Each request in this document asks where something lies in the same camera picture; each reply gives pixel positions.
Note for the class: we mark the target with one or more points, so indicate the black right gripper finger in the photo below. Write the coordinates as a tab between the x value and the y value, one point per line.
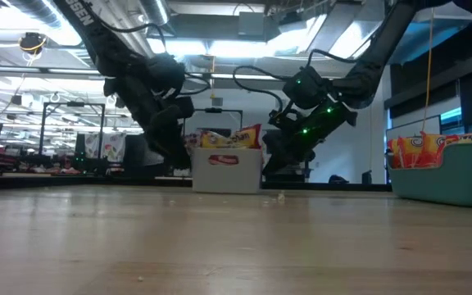
270	166

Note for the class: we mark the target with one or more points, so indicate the light grey plastic bin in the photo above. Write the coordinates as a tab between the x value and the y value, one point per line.
227	170

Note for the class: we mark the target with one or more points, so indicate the orange Maruchan noodle packet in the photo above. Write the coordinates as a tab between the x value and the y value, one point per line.
412	153
443	149
430	151
393	153

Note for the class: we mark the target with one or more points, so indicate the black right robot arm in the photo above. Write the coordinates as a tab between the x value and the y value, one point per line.
363	65

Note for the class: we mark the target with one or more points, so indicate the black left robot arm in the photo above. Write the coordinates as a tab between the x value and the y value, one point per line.
125	73

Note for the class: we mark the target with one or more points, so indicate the black equipment cart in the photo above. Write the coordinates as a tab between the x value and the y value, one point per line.
287	174

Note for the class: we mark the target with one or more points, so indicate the white patterned panel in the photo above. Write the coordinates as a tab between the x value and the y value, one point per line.
105	147

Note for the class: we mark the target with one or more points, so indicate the white ceiling box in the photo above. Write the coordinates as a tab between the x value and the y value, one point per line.
252	24

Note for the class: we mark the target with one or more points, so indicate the long ceiling light bar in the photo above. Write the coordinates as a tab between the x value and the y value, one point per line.
35	70

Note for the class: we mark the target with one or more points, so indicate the teal plastic bin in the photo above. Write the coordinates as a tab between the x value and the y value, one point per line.
445	180

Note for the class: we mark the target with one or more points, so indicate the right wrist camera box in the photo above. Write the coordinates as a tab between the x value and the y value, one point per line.
285	119

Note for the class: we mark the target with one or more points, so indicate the black metal rack frame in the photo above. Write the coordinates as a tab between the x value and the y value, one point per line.
72	104

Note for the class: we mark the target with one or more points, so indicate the small silver ceiling duct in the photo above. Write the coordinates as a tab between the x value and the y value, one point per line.
158	14

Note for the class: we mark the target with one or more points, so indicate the black ceiling camera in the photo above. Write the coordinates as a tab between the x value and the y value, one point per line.
32	42

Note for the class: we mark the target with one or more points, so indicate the large silver ceiling duct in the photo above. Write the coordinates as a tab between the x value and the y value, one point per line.
47	16

